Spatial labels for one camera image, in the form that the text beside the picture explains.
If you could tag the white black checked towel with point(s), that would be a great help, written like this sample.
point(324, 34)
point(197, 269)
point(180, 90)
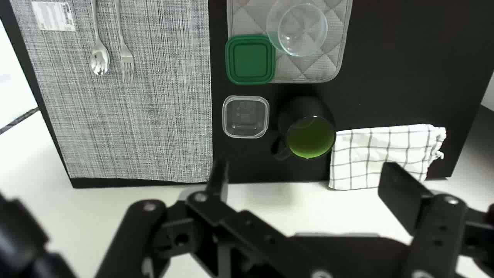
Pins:
point(370, 149)

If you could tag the small white object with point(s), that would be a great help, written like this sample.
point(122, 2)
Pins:
point(98, 62)

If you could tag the clear glass cup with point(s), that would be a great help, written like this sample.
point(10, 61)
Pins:
point(302, 25)

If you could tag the green square lid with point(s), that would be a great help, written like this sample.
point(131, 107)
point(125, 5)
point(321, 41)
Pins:
point(250, 59)

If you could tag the black mug with green inside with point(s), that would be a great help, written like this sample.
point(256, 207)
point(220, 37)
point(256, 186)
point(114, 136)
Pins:
point(308, 136)

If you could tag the silver fork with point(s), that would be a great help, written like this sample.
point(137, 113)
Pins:
point(126, 64)

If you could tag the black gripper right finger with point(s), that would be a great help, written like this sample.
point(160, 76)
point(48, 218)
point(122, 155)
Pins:
point(437, 232)

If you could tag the clear plastic lunchbox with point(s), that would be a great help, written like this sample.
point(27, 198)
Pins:
point(245, 116)

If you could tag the grey woven placemat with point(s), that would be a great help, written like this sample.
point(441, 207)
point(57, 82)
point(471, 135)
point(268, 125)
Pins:
point(154, 102)

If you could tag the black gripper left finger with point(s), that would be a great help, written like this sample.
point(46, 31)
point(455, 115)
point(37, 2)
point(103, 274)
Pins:
point(148, 232)

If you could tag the black table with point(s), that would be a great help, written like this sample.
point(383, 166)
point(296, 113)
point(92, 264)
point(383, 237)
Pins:
point(410, 78)

